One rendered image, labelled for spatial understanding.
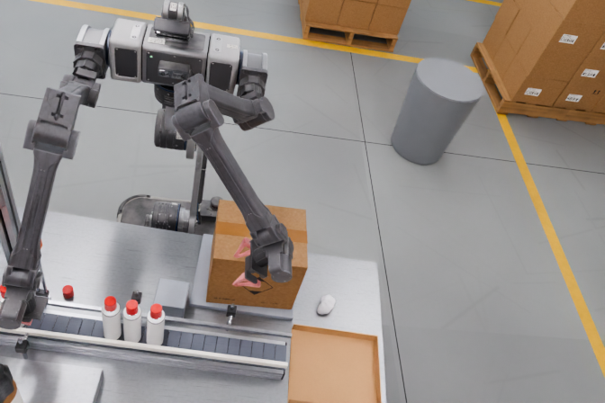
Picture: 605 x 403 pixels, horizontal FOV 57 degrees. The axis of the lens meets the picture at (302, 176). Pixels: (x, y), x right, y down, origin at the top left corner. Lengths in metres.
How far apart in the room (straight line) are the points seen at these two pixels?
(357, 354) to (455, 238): 1.79
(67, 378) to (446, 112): 2.67
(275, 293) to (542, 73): 3.27
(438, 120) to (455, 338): 1.36
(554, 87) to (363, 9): 1.63
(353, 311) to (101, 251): 0.93
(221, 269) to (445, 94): 2.21
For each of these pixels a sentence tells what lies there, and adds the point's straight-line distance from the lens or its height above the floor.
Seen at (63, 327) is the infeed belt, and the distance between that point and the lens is 1.92.
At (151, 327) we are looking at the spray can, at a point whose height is 1.01.
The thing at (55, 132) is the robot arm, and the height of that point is 1.61.
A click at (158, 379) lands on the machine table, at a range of 1.88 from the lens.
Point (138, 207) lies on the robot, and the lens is 2.99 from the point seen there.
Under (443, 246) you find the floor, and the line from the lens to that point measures 3.58.
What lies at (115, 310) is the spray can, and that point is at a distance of 1.74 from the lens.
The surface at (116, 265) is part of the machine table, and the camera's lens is 2.08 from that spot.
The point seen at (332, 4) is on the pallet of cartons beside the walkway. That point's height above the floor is 0.32.
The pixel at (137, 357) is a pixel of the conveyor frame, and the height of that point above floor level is 0.86.
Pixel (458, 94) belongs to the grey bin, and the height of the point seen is 0.62.
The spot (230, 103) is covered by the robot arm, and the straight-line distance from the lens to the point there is 1.55.
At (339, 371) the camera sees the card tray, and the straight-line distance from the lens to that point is 1.97.
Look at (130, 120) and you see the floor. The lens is 3.79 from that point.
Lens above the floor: 2.57
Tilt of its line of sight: 46 degrees down
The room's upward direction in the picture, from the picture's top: 17 degrees clockwise
